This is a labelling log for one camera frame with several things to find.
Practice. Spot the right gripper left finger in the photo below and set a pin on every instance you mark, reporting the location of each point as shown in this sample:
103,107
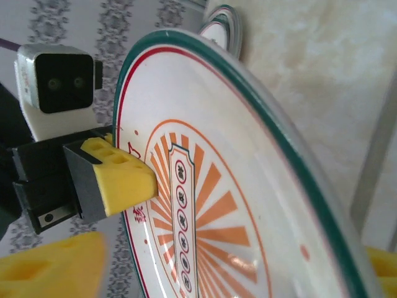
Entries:
52,270

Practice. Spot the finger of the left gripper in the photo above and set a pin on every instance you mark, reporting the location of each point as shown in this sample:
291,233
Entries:
121,183
107,136

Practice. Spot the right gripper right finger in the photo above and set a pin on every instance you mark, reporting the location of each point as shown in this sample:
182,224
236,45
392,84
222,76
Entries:
386,273

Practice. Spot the round plate orange sunburst print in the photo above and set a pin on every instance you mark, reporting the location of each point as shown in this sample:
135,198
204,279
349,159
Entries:
248,186

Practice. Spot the round plate plain white centre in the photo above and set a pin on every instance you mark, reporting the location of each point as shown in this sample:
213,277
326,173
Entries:
235,28

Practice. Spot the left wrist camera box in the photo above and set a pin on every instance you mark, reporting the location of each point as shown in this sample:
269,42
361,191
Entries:
62,77

